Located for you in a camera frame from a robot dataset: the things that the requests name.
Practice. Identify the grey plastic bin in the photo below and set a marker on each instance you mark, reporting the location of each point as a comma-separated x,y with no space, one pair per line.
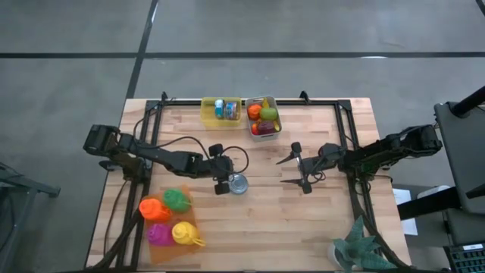
250,135

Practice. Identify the green plastic squeeze bottle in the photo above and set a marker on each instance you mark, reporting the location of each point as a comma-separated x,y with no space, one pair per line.
176,200

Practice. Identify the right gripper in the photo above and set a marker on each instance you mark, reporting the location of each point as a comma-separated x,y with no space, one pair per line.
322,161

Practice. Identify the green toy pear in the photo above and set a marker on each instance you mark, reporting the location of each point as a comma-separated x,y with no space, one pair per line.
269,113

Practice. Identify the dark purple toy grapes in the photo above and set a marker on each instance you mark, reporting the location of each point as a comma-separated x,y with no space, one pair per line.
266,127

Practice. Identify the white paper sheet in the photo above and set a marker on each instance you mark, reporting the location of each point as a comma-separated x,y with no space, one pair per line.
401,197

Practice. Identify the pink plastic squeeze bottle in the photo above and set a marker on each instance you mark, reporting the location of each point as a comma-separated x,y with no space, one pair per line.
160,235

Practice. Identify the translucent orange plastic tray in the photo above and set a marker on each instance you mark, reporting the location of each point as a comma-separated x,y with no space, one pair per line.
174,254

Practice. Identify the green artificial succulent plant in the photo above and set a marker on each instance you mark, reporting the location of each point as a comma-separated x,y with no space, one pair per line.
360,250

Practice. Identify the backlit keyboard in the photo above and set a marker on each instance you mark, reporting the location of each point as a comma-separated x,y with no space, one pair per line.
468,259

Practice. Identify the yellow plastic squeeze bottle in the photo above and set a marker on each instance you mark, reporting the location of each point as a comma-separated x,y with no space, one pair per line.
185,233

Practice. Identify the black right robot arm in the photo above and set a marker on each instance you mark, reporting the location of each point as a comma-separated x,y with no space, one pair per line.
390,149

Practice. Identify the orange toy fruit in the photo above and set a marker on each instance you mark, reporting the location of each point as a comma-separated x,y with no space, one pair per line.
254,112

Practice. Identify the black metal table frame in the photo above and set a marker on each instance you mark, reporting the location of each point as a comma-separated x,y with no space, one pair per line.
345,104

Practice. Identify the orange plastic squeeze bottle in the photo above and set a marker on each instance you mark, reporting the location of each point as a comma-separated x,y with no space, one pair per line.
153,209

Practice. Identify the yellow toy banana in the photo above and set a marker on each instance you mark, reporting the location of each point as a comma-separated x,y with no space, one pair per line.
277,127

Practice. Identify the dark grey cart panel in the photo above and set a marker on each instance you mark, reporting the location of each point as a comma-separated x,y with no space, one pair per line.
466,170

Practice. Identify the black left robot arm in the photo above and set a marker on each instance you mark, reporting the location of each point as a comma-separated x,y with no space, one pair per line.
151,153

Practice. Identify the black pole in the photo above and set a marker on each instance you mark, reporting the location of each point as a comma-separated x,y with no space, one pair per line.
470,101

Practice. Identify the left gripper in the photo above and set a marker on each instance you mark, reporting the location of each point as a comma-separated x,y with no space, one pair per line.
218,167

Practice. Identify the silver can with blue label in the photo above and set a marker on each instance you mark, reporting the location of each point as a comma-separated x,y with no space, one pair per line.
238,184

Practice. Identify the grey metal stand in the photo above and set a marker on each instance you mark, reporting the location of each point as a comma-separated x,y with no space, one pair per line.
38,187

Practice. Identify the translucent yellow plastic bin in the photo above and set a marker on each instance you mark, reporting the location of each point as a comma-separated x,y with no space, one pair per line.
208,113

